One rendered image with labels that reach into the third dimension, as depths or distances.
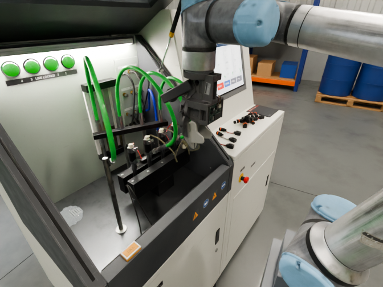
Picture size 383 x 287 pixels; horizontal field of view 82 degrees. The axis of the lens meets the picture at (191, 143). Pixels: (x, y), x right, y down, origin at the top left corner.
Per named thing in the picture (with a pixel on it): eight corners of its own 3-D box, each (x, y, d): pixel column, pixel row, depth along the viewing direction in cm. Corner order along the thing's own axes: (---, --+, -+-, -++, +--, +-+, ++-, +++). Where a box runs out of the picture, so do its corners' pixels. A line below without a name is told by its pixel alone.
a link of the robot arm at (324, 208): (355, 240, 60) (376, 203, 53) (343, 277, 51) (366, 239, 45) (309, 216, 67) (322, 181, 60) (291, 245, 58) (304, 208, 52)
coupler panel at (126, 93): (128, 126, 110) (118, 60, 95) (124, 124, 112) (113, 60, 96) (147, 118, 119) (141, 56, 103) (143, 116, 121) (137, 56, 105)
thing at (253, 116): (248, 131, 121) (250, 122, 118) (231, 126, 126) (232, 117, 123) (264, 118, 136) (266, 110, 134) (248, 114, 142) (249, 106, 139)
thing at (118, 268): (118, 314, 63) (107, 283, 55) (109, 303, 65) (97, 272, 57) (227, 193, 105) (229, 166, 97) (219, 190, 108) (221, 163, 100)
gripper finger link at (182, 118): (183, 139, 56) (183, 106, 52) (179, 138, 57) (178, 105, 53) (195, 132, 59) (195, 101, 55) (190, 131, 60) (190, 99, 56)
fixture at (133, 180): (138, 213, 90) (133, 184, 82) (122, 202, 95) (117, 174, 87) (190, 172, 113) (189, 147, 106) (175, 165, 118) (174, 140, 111)
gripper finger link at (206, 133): (207, 153, 59) (208, 122, 55) (190, 146, 62) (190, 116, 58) (214, 148, 61) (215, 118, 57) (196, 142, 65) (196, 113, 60)
